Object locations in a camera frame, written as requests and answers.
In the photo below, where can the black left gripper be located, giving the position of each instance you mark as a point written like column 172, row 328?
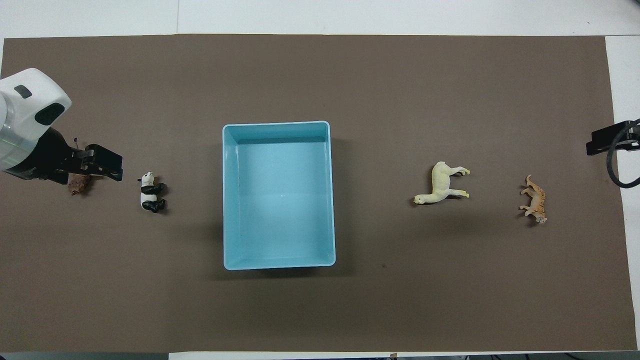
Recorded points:
column 102, row 161

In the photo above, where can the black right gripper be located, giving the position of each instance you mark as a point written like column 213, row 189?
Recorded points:
column 607, row 140

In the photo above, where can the brown animal toy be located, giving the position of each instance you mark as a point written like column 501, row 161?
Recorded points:
column 79, row 184

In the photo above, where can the black and white panda toy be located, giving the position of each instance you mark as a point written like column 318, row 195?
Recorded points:
column 149, row 196

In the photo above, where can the cream llama toy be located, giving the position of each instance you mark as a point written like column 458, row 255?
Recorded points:
column 440, row 182

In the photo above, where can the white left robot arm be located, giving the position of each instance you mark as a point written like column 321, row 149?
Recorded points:
column 25, row 110

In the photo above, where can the light blue plastic storage box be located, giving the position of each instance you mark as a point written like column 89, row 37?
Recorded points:
column 280, row 200

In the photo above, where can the orange tiger toy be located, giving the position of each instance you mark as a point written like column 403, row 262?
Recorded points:
column 536, row 200

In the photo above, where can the brown table mat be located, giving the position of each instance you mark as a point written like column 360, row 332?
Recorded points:
column 400, row 100

